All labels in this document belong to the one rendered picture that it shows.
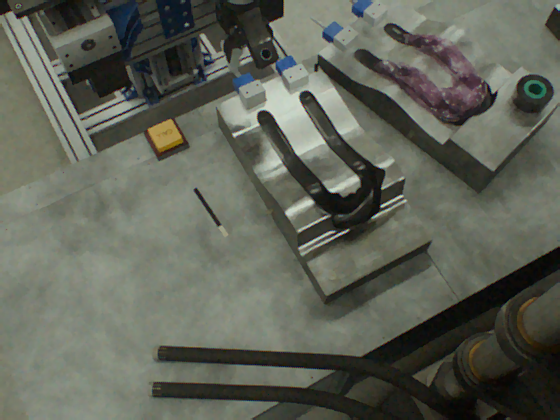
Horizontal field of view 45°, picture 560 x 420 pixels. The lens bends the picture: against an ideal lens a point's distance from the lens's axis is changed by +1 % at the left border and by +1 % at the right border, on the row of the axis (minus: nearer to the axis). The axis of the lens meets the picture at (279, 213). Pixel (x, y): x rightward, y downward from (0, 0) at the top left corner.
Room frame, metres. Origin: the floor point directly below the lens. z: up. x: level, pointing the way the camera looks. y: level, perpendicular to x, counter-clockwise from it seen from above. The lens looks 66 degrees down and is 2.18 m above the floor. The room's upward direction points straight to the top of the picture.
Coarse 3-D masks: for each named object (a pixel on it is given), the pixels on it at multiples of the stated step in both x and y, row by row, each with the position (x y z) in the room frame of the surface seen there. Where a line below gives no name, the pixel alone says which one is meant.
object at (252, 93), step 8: (240, 80) 0.89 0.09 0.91; (248, 80) 0.89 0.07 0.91; (256, 80) 0.88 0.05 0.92; (240, 88) 0.86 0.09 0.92; (248, 88) 0.86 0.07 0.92; (256, 88) 0.86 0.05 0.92; (264, 88) 0.86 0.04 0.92; (240, 96) 0.85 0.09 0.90; (248, 96) 0.84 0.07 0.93; (256, 96) 0.84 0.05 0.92; (264, 96) 0.85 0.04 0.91; (248, 104) 0.83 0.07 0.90; (256, 104) 0.84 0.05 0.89
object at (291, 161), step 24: (312, 96) 0.86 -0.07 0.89; (264, 120) 0.80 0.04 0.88; (312, 120) 0.80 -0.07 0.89; (288, 144) 0.74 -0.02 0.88; (336, 144) 0.74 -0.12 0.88; (288, 168) 0.68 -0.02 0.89; (360, 168) 0.66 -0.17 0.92; (312, 192) 0.61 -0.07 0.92; (360, 192) 0.59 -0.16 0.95; (336, 216) 0.57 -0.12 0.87; (360, 216) 0.57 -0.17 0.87
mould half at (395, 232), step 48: (288, 96) 0.86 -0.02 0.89; (336, 96) 0.86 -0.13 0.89; (240, 144) 0.74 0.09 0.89; (288, 192) 0.60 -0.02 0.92; (336, 192) 0.60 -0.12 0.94; (384, 192) 0.61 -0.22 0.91; (288, 240) 0.54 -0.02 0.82; (336, 240) 0.52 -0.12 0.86; (384, 240) 0.52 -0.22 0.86; (432, 240) 0.52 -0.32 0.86; (336, 288) 0.42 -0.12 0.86
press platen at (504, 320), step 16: (512, 304) 0.26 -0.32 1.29; (528, 304) 0.26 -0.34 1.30; (496, 320) 0.25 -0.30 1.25; (512, 320) 0.24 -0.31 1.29; (496, 336) 0.23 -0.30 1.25; (512, 336) 0.22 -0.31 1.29; (528, 336) 0.21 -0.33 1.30; (512, 352) 0.20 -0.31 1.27; (528, 352) 0.19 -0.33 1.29; (544, 352) 0.19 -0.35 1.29; (528, 368) 0.18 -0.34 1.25; (544, 368) 0.18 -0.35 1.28
